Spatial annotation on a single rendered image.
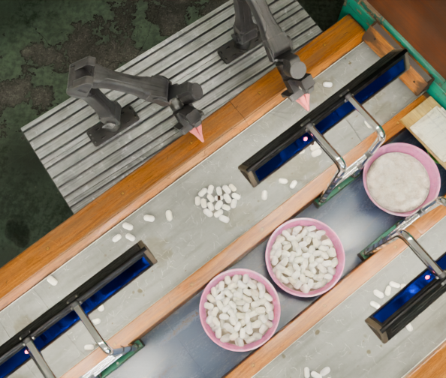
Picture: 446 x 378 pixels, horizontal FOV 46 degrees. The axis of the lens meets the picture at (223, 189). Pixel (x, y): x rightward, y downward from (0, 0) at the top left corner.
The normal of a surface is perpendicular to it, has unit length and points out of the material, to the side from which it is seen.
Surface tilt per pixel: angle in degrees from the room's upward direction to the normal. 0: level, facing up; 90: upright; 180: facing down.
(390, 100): 0
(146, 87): 26
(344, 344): 0
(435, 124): 0
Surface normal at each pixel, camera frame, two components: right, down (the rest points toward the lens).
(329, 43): -0.02, -0.26
